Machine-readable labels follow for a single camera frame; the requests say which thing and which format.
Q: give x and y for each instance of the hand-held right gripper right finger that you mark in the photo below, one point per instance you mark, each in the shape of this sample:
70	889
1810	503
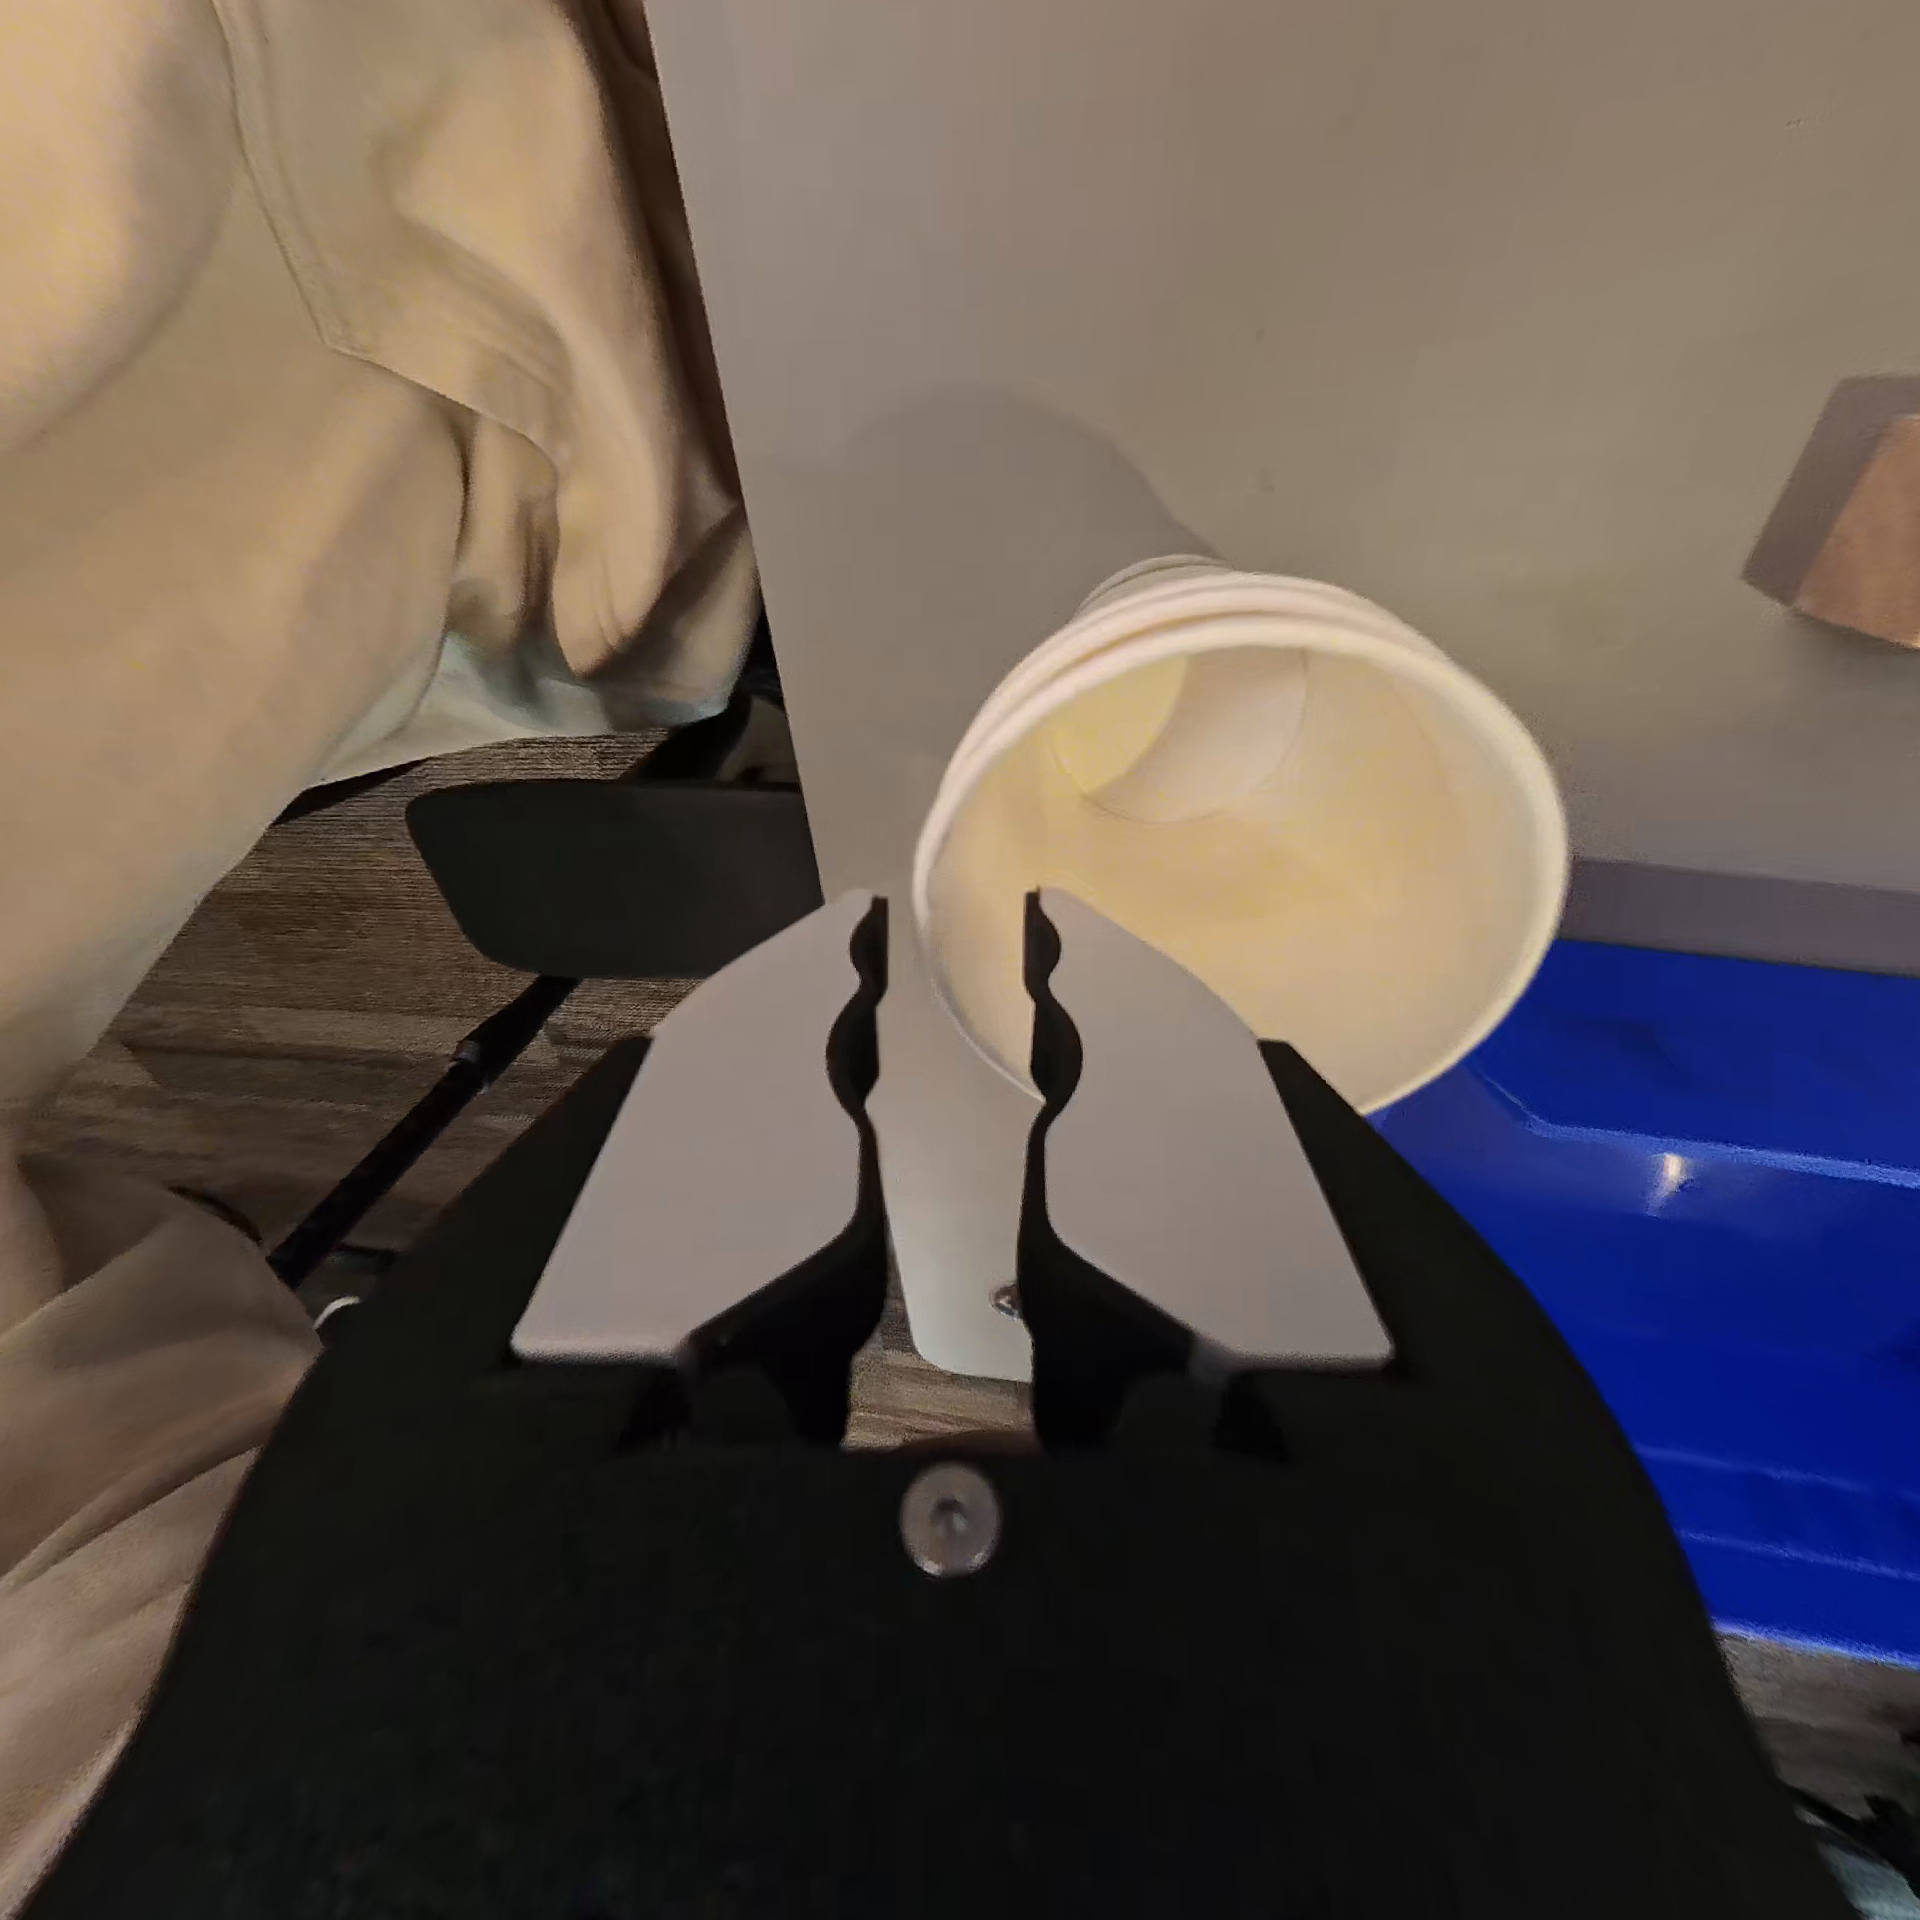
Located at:
1201	1201

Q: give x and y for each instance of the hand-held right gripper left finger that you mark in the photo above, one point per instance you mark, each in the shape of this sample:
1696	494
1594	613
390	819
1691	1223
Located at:
674	1201

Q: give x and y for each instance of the white paper cup green band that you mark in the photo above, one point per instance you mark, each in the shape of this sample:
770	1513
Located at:
1350	902
1162	574
1048	664

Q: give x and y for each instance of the blue plastic bin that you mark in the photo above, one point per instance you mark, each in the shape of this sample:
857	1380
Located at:
1724	1319

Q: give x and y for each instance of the person's right forearm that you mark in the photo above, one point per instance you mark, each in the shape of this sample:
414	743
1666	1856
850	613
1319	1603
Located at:
106	1425

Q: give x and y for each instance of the black chair armrest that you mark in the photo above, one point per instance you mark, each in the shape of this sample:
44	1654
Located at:
599	885

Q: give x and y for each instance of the person's torso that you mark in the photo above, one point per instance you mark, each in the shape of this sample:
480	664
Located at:
299	452

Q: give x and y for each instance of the wooden cube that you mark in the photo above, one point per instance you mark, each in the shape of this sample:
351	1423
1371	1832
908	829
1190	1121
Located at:
1852	524

